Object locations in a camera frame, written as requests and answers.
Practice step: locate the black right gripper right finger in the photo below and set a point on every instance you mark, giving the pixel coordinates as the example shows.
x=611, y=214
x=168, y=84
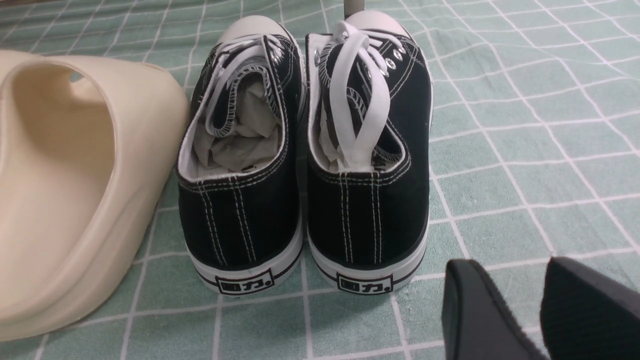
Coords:
x=586, y=315

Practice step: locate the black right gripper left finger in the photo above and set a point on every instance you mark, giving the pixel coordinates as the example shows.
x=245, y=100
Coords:
x=477, y=323

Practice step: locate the green checkered tablecloth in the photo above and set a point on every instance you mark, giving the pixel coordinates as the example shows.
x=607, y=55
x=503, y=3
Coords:
x=534, y=152

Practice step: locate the right black canvas sneaker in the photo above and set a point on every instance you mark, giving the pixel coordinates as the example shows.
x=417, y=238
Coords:
x=369, y=118

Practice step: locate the black canvas sneaker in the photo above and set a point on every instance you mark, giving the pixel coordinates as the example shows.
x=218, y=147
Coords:
x=369, y=118
x=237, y=170

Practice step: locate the left black canvas sneaker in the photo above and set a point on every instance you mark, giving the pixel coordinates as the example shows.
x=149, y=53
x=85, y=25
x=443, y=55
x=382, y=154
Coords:
x=237, y=170

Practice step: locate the right cream foam slipper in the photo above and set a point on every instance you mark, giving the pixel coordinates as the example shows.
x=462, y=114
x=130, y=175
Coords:
x=87, y=145

